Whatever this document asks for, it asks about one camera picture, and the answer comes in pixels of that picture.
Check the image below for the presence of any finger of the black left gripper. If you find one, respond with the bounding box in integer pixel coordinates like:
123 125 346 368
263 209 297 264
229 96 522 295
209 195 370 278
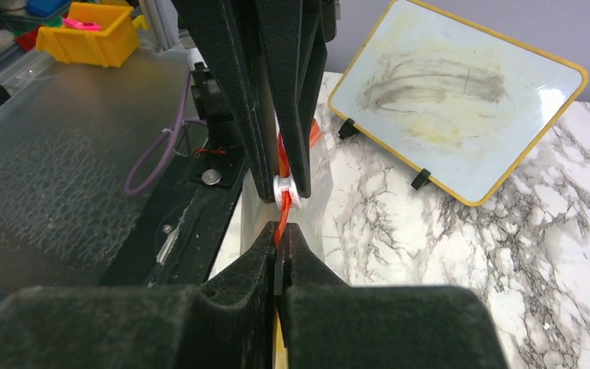
255 1 326 198
173 0 277 203

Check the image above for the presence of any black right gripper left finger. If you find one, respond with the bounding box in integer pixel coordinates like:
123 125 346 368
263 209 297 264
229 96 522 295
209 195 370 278
0 222 277 368

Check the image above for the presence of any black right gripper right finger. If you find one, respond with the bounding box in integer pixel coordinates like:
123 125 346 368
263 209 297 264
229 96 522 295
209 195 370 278
274 224 507 368

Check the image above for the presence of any clear orange zip top bag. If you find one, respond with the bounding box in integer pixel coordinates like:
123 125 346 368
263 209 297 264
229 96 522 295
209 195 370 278
239 117 336 369

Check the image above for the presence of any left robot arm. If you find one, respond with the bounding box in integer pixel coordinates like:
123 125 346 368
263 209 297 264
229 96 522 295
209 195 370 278
174 0 336 203

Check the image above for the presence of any yellow plastic storage bin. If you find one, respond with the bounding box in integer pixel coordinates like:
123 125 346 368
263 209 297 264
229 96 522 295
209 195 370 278
35 2 140 68

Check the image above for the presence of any white yellow-edged cutting board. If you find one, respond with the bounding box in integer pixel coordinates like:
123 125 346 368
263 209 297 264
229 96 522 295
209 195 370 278
328 1 588 206

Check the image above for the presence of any pink object in bin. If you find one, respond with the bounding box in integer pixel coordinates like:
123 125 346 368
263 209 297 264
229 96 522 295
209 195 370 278
62 18 102 32

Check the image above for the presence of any blue plastic bin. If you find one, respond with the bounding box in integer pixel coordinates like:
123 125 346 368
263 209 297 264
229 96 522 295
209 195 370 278
25 0 72 18

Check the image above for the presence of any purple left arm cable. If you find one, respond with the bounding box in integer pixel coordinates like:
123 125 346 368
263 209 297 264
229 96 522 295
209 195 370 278
123 66 210 198

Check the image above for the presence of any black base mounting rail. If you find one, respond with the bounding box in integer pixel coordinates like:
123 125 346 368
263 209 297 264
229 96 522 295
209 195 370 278
100 148 247 287

